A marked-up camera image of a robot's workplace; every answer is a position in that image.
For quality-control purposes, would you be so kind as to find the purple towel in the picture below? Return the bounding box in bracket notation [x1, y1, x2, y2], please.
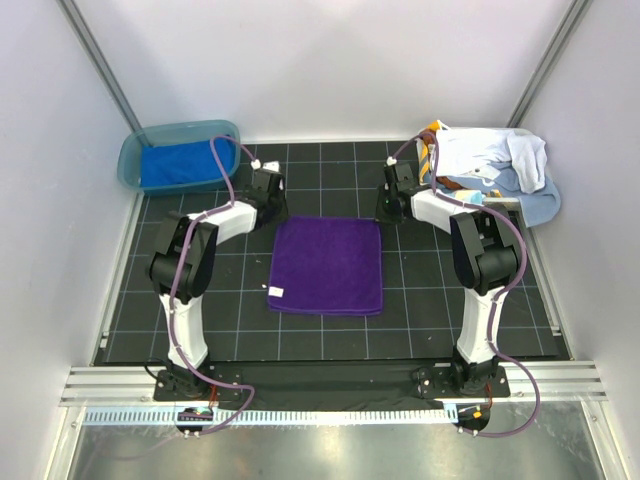
[267, 216, 383, 316]

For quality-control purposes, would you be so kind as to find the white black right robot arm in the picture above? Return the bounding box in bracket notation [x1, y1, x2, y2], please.
[375, 157, 526, 396]

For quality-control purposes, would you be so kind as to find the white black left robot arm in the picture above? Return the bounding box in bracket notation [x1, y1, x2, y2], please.
[147, 161, 288, 400]

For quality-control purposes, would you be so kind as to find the white laundry basket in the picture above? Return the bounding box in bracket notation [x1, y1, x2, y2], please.
[416, 122, 530, 211]

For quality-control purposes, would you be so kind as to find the white towel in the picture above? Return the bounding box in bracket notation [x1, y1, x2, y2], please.
[433, 128, 547, 194]

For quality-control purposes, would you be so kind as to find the teal transparent plastic bin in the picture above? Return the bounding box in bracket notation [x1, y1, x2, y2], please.
[117, 120, 241, 196]

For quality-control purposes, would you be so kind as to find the light blue towel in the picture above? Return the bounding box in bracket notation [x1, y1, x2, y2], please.
[481, 167, 561, 228]

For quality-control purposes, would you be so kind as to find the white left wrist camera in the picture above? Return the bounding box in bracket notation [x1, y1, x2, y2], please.
[250, 159, 280, 173]

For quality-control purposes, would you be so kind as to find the slotted cable duct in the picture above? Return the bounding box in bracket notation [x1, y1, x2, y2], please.
[83, 405, 458, 429]

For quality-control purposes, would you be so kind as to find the aluminium frame rail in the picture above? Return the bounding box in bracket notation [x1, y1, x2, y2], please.
[59, 361, 607, 407]

